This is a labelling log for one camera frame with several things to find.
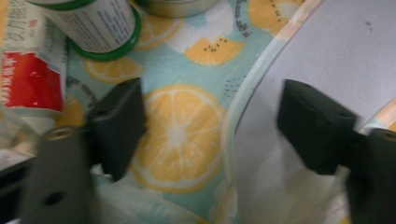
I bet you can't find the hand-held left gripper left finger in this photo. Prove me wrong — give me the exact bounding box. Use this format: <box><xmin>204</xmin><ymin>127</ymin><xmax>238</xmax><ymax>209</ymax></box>
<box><xmin>85</xmin><ymin>77</ymin><xmax>148</xmax><ymax>183</ymax></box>

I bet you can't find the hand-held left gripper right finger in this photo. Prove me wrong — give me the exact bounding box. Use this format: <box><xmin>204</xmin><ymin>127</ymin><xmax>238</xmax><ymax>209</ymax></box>
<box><xmin>276</xmin><ymin>78</ymin><xmax>359</xmax><ymax>175</ymax></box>

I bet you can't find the lemon print cloth bag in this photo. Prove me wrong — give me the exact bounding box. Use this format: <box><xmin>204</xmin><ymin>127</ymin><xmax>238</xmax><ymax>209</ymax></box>
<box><xmin>0</xmin><ymin>0</ymin><xmax>396</xmax><ymax>224</ymax></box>

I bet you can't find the red and white tube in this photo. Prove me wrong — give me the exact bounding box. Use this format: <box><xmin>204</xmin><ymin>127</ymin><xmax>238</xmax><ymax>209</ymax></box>
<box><xmin>0</xmin><ymin>0</ymin><xmax>69</xmax><ymax>136</ymax></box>

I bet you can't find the small white-lidded jar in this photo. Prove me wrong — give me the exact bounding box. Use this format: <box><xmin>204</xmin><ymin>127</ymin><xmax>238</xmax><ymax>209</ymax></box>
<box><xmin>24</xmin><ymin>0</ymin><xmax>143</xmax><ymax>63</ymax></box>

